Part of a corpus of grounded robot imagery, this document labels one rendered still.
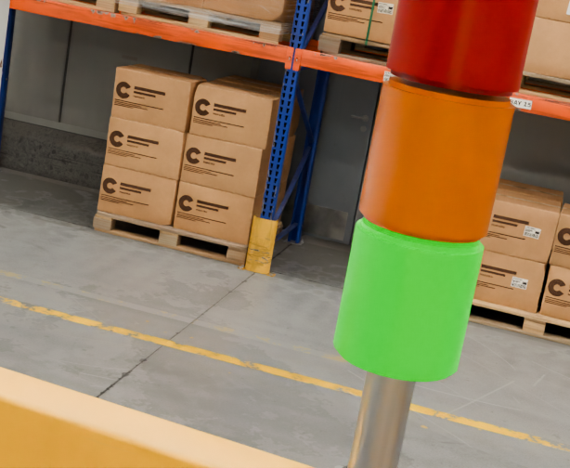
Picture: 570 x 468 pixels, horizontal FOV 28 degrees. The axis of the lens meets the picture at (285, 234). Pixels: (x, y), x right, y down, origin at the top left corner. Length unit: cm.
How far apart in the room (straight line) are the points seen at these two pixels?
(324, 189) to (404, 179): 905
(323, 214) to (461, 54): 910
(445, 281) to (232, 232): 800
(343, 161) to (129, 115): 187
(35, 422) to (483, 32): 25
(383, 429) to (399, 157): 11
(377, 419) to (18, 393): 17
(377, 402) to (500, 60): 14
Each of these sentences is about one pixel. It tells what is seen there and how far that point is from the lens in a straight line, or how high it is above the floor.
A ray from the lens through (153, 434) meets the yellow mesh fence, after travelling 51.
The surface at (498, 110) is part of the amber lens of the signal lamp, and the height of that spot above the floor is 227.
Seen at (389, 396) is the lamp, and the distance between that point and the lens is 46.
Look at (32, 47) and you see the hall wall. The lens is 1032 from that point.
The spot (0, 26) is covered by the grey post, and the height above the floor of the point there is 198.
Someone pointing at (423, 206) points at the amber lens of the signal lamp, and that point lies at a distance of 42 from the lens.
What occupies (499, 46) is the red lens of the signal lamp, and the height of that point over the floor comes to 229.
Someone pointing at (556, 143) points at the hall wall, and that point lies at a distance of 924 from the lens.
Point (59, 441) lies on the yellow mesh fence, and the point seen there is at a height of 209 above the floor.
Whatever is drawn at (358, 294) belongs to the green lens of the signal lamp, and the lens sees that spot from 44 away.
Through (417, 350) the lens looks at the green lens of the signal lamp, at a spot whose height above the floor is 217.
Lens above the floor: 231
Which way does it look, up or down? 14 degrees down
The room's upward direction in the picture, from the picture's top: 10 degrees clockwise
